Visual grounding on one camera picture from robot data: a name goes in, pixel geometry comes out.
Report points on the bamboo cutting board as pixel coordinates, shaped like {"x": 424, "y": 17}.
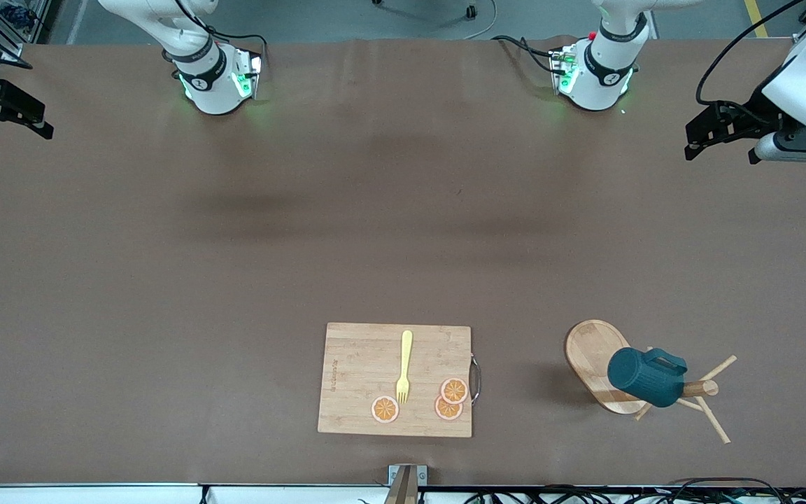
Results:
{"x": 368, "y": 378}

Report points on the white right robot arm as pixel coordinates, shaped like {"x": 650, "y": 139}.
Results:
{"x": 210, "y": 77}

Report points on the dark teal ribbed cup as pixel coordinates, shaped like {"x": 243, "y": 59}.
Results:
{"x": 644, "y": 378}

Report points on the orange slice toy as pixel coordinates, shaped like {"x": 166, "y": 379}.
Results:
{"x": 455, "y": 390}
{"x": 445, "y": 411}
{"x": 385, "y": 409}

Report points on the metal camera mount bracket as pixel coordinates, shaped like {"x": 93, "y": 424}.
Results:
{"x": 406, "y": 479}

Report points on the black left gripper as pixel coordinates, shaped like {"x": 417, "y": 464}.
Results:
{"x": 751, "y": 115}

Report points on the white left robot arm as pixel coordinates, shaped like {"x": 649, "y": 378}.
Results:
{"x": 595, "y": 77}

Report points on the wooden mug tree rack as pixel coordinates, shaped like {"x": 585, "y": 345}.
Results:
{"x": 588, "y": 350}

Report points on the yellow plastic fork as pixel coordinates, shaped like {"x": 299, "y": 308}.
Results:
{"x": 405, "y": 357}

